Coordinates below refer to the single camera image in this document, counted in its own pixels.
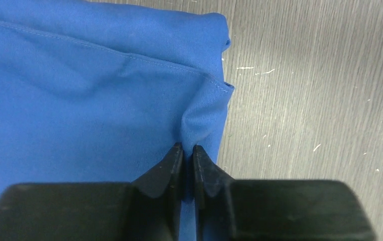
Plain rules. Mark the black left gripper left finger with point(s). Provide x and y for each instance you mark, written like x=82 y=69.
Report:
x=145 y=209

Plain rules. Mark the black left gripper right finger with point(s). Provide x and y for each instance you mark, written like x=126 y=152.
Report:
x=250 y=209

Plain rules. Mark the blue surgical wrap cloth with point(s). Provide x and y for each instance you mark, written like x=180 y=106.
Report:
x=99 y=92

